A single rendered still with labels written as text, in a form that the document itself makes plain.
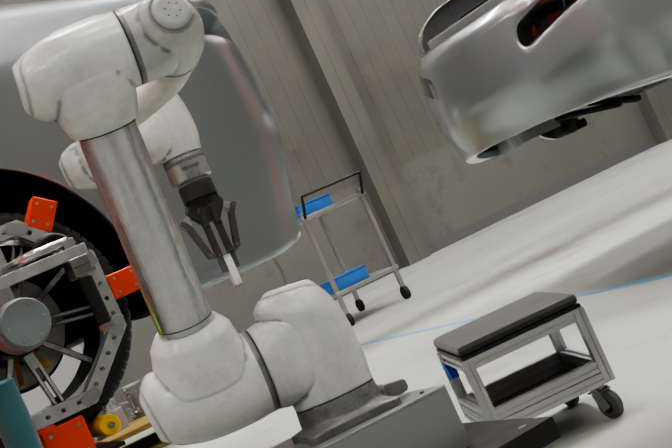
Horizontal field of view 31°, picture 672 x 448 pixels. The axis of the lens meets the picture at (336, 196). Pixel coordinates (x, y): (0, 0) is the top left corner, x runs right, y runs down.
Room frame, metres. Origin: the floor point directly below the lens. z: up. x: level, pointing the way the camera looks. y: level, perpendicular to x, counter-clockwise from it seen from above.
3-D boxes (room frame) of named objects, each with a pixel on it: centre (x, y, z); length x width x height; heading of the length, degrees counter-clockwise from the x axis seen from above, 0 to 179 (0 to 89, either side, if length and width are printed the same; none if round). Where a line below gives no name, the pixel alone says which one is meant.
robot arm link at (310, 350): (2.22, 0.16, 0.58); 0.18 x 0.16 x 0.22; 103
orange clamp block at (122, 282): (3.41, 0.64, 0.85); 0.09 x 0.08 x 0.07; 115
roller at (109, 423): (3.41, 0.86, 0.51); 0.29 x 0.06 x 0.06; 25
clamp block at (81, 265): (3.15, 0.69, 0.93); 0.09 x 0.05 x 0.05; 25
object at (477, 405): (3.34, -0.27, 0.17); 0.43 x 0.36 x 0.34; 6
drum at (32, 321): (3.20, 0.90, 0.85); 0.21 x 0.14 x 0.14; 25
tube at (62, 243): (3.20, 0.79, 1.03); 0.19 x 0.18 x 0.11; 25
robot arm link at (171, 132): (2.57, 0.27, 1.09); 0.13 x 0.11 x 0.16; 103
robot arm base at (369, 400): (2.22, 0.13, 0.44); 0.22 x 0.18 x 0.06; 106
